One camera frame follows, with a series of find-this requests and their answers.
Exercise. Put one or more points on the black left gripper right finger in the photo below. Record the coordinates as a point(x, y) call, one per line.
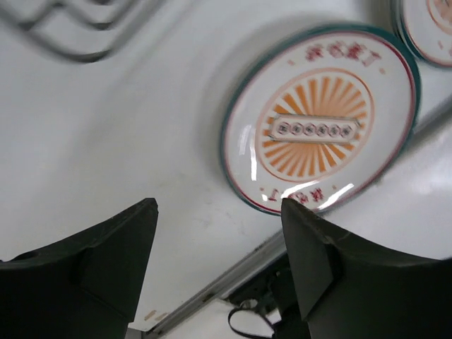
point(350, 287)

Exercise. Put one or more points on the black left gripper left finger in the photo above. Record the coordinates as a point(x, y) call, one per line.
point(87, 285)

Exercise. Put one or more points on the orange sunburst plate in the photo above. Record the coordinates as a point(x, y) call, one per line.
point(425, 28)
point(319, 117)

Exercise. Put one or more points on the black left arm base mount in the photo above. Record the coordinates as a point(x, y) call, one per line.
point(270, 295)

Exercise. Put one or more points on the metal wire dish rack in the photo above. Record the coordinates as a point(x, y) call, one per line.
point(78, 31)

